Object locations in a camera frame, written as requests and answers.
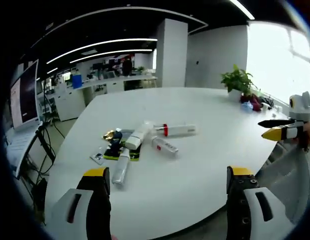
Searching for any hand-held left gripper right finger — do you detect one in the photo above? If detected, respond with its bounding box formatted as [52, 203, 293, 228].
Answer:
[226, 165, 295, 240]

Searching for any white-framed monitor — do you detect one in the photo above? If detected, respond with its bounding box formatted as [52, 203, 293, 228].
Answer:
[9, 59, 43, 131]

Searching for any large white skincare tube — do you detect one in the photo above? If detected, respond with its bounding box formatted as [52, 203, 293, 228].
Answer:
[125, 120, 155, 150]

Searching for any blue bin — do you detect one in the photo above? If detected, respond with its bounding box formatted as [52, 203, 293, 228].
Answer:
[71, 74, 83, 90]

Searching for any gold skincare sachet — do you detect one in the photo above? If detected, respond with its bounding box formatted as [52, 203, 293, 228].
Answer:
[102, 129, 116, 141]

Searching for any white office counter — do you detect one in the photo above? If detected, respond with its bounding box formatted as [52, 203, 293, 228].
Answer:
[54, 74, 158, 122]

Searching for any black tripod stand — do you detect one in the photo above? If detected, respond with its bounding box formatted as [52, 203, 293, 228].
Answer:
[19, 123, 57, 226]

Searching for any grey chair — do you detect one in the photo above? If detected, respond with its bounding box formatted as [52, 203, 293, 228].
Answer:
[258, 141, 310, 226]

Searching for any wide ceiling light strip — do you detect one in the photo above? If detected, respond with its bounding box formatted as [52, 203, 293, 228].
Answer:
[229, 0, 255, 20]

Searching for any black pouch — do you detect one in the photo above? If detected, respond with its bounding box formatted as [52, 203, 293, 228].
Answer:
[259, 96, 274, 110]

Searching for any white pump bottle red collar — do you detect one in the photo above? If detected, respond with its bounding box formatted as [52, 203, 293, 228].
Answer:
[153, 122, 197, 138]

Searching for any green potted plant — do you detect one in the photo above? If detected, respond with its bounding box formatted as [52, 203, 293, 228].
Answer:
[220, 64, 258, 101]

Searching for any small silver skincare sachet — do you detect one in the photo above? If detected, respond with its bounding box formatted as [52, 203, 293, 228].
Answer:
[89, 152, 105, 165]

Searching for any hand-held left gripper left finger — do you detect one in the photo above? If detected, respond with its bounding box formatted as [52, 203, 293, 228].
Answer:
[51, 166, 112, 240]

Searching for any small white skincare bottle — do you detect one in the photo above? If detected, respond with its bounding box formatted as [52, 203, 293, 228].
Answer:
[151, 136, 179, 158]
[111, 147, 131, 186]

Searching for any green black skincare packet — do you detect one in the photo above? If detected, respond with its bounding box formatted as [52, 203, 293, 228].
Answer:
[102, 128, 142, 163]

